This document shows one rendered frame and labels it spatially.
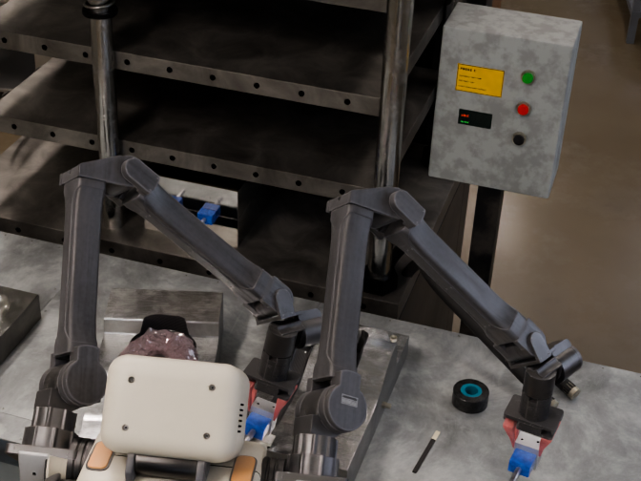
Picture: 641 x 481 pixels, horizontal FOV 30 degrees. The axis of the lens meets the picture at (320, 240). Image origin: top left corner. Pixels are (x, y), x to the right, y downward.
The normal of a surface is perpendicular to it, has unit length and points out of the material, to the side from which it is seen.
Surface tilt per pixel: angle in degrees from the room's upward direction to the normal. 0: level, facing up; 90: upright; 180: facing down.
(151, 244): 0
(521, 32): 0
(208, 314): 0
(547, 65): 90
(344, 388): 50
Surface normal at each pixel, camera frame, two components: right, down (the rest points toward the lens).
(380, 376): -0.11, -0.50
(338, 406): 0.55, -0.22
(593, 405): 0.04, -0.84
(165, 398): -0.05, -0.16
